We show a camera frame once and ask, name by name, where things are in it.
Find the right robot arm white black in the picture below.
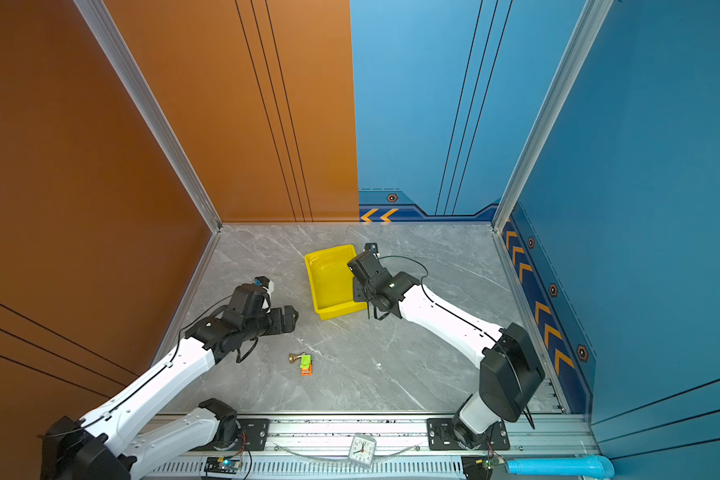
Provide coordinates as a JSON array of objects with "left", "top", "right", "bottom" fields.
[{"left": 347, "top": 248, "right": 546, "bottom": 449}]

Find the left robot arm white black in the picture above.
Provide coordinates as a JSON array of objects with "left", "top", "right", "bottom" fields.
[{"left": 40, "top": 277, "right": 299, "bottom": 479}]

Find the yellow plastic bin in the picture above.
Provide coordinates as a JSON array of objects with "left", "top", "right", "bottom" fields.
[{"left": 304, "top": 245, "right": 367, "bottom": 321}]

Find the orange green small block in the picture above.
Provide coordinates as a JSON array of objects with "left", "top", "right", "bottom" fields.
[{"left": 299, "top": 354, "right": 313, "bottom": 376}]

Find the green circuit board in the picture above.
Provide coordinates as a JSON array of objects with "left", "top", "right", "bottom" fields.
[{"left": 203, "top": 456, "right": 245, "bottom": 478}]

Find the white small clock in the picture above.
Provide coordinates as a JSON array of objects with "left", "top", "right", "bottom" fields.
[{"left": 348, "top": 434, "right": 377, "bottom": 468}]

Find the small right circuit board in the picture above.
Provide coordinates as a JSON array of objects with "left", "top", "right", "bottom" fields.
[{"left": 478, "top": 457, "right": 501, "bottom": 470}]

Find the cyan plastic pipe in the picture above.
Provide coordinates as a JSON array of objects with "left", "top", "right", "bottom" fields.
[{"left": 505, "top": 455, "right": 615, "bottom": 479}]

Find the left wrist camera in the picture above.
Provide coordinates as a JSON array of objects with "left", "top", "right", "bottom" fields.
[{"left": 254, "top": 276, "right": 274, "bottom": 292}]

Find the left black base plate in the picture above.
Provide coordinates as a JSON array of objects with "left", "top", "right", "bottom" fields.
[{"left": 229, "top": 418, "right": 270, "bottom": 452}]

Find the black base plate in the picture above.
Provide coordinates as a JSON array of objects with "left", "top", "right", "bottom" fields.
[
  {"left": 426, "top": 417, "right": 511, "bottom": 452},
  {"left": 229, "top": 418, "right": 270, "bottom": 452}
]

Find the aluminium rail frame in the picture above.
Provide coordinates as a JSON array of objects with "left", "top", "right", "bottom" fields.
[{"left": 141, "top": 413, "right": 600, "bottom": 479}]

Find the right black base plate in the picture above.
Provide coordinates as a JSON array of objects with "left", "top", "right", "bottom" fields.
[{"left": 426, "top": 417, "right": 511, "bottom": 452}]

